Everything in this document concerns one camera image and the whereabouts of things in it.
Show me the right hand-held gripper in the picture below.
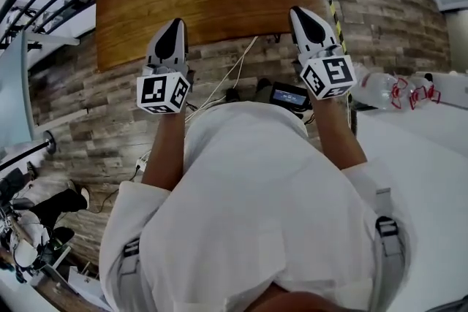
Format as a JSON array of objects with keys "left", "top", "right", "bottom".
[{"left": 289, "top": 5, "right": 358, "bottom": 101}]

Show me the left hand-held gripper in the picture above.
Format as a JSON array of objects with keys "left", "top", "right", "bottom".
[{"left": 136, "top": 18, "right": 195, "bottom": 117}]

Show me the person's right forearm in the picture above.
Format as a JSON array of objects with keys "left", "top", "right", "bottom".
[{"left": 312, "top": 94, "right": 369, "bottom": 172}]

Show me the person's left forearm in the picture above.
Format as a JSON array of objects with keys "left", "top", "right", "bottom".
[{"left": 141, "top": 110, "right": 188, "bottom": 191}]

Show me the black device with screen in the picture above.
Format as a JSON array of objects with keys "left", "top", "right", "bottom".
[{"left": 269, "top": 80, "right": 312, "bottom": 111}]

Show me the yellow black striped strip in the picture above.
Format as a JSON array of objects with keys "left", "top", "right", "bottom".
[{"left": 328, "top": 0, "right": 355, "bottom": 134}]

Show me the large clear plastic bottle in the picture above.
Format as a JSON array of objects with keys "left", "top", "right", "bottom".
[{"left": 352, "top": 63, "right": 417, "bottom": 111}]

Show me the small clear plastic bottle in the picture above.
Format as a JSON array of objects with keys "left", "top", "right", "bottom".
[{"left": 408, "top": 73, "right": 442, "bottom": 111}]

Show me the round metal stand base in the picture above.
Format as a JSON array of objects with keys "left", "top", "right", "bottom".
[{"left": 42, "top": 131, "right": 56, "bottom": 155}]

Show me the white table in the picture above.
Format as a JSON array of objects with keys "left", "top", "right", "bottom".
[{"left": 353, "top": 72, "right": 468, "bottom": 312}]

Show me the person's white shirt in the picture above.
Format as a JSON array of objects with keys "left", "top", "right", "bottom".
[{"left": 98, "top": 100, "right": 414, "bottom": 312}]

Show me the frosted glass panel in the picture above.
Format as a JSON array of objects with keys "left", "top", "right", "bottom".
[{"left": 0, "top": 28, "right": 36, "bottom": 160}]

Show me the long white cable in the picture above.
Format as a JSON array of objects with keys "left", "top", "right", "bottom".
[{"left": 184, "top": 35, "right": 259, "bottom": 122}]

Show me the grey strap with black buckle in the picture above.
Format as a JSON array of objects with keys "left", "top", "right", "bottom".
[
  {"left": 374, "top": 215, "right": 405, "bottom": 270},
  {"left": 121, "top": 239, "right": 143, "bottom": 277}
]

